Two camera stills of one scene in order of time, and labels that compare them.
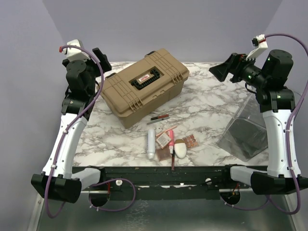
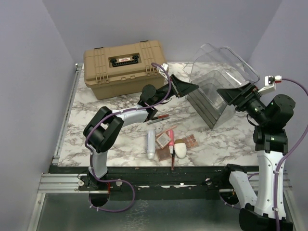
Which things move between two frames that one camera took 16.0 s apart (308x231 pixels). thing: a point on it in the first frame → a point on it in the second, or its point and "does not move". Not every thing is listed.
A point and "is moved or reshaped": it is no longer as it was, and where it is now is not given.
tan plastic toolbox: x=135 y=92 is moved or reshaped
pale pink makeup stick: x=166 y=131 does not move
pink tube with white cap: x=171 y=141 does not move
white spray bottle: x=151 y=144 does not move
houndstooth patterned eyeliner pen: x=158 y=121 does not move
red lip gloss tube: x=159 y=117 does not move
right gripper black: x=235 y=66 → x=248 y=91
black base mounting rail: x=163 y=183 does not move
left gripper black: x=104 y=64 → x=181 y=88
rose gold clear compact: x=164 y=153 does not move
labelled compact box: x=163 y=140 does not move
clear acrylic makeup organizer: x=246 y=136 → x=211 y=69
